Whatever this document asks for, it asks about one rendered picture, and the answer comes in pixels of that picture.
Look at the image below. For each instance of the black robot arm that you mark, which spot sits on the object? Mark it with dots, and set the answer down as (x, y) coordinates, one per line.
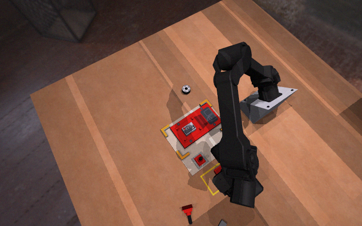
(238, 159)

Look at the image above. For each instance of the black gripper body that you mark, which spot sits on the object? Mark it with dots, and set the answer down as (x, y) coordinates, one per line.
(258, 188)

